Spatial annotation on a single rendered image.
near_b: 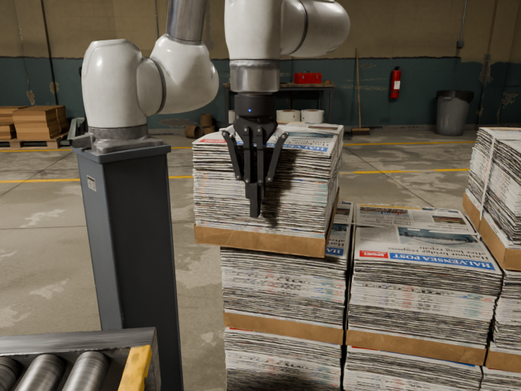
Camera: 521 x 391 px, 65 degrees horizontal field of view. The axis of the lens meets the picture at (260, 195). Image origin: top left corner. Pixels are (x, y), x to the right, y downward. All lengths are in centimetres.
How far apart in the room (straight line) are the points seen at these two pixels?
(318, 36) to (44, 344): 70
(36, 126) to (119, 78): 583
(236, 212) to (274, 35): 36
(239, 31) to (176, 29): 49
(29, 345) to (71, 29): 719
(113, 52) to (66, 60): 667
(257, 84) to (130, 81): 48
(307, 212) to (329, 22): 36
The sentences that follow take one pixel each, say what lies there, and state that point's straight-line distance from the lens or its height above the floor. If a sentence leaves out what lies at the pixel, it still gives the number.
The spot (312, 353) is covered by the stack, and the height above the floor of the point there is 57.
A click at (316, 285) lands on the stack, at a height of 75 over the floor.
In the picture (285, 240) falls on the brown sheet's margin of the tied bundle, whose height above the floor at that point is 87.
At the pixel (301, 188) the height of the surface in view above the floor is 98.
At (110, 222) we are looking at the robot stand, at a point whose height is 82.
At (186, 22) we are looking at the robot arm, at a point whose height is 132.
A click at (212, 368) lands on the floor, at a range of 187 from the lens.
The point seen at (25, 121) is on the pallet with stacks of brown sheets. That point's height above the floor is 41.
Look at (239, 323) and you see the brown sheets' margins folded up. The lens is 103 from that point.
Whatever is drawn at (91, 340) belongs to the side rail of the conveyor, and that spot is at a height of 80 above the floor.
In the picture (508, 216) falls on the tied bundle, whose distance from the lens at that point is 94.
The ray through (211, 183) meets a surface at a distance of 86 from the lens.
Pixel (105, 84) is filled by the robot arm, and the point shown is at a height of 117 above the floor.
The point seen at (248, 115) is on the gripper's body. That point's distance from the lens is 74.
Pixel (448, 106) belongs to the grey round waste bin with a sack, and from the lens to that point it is 787.
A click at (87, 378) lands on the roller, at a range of 67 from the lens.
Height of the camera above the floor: 121
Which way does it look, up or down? 18 degrees down
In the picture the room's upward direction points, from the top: straight up
